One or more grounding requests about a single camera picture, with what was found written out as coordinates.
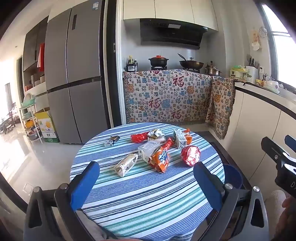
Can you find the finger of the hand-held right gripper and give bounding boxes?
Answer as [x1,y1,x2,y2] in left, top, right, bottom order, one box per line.
[261,137,290,163]
[284,135,296,149]

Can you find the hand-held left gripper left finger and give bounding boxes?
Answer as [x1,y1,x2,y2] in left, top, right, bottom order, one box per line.
[24,161,100,241]

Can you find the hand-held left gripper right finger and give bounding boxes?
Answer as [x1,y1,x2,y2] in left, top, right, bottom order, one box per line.
[193,161,271,241]

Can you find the blue plastic bin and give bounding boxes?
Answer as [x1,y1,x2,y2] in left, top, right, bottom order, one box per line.
[223,163,243,189]

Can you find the red plastic bag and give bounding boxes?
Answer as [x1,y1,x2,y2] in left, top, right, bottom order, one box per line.
[131,132,150,143]

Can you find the person's right hand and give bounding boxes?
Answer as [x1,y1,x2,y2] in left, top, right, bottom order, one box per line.
[282,193,296,210]

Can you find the fuzzy brown slipper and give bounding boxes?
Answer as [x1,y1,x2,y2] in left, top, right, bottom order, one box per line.
[265,190,287,209]

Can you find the cream counter cabinets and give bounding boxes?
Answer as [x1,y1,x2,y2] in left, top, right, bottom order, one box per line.
[228,80,296,188]

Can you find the red foil packet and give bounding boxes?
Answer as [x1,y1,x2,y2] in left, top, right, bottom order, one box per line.
[181,145,201,167]

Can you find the dark hexagon patterned mat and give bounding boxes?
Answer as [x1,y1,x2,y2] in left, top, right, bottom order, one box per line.
[222,154,252,189]

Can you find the crumpled paper wrapper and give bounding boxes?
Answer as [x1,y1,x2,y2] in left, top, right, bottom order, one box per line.
[114,153,139,178]

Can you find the orange torn wrapper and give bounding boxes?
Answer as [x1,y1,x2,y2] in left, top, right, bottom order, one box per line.
[183,128,193,145]

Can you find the orange snack bag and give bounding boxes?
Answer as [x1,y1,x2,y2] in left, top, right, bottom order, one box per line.
[148,137,175,174]

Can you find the white milk carton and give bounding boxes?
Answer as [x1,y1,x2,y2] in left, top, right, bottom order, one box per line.
[173,128,188,150]

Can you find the white bowls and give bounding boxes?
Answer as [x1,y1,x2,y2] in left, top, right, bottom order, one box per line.
[264,80,281,93]

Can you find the blue striped tablecloth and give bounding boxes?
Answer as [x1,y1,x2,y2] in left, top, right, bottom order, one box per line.
[69,122,226,241]

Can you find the narrow printed blanket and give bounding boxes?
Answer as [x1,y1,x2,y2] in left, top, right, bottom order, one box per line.
[206,75,236,140]

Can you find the white flat carton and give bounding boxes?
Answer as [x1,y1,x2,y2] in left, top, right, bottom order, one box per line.
[137,141,161,163]

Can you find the yellow cardboard box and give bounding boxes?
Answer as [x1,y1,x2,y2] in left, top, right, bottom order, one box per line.
[35,111,60,143]

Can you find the crumpled white wrapper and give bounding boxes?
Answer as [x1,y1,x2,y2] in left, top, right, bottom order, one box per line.
[148,128,165,139]

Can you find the white knife block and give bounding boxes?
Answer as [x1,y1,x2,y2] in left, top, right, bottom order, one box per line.
[245,58,260,82]

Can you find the green and yellow packages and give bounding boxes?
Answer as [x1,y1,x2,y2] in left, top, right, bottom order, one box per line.
[229,65,247,80]

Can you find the white storage rack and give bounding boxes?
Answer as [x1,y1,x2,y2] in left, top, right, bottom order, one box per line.
[19,93,43,143]

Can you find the window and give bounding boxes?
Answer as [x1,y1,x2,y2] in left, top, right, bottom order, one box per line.
[261,2,296,87]

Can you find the large printed blanket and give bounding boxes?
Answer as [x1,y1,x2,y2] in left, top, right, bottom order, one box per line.
[122,69,213,127]

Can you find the steel pot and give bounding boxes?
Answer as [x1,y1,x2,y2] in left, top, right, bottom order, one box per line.
[205,61,223,76]

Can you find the grey refrigerator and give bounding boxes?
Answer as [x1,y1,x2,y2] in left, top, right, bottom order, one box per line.
[44,0,107,144]

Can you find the dark wok with lid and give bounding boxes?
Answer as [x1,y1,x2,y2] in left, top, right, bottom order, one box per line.
[178,53,204,69]

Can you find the seasoning bottles rack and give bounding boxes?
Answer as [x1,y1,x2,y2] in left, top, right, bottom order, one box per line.
[125,55,139,72]

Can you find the black pot with red lid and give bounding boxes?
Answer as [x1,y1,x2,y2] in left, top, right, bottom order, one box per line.
[148,55,169,67]

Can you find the red hanging cloth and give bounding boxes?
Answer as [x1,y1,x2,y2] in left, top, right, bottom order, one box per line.
[38,43,46,72]

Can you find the black range hood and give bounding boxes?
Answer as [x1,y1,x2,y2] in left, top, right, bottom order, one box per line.
[140,19,208,50]

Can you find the cream upper cabinets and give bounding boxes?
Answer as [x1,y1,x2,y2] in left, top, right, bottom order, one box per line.
[123,0,219,32]

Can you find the hanging wall decoration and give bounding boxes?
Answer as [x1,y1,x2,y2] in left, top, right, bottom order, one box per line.
[251,27,262,51]

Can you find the dark wall shelf cabinet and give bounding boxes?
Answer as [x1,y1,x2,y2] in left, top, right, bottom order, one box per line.
[22,16,49,112]

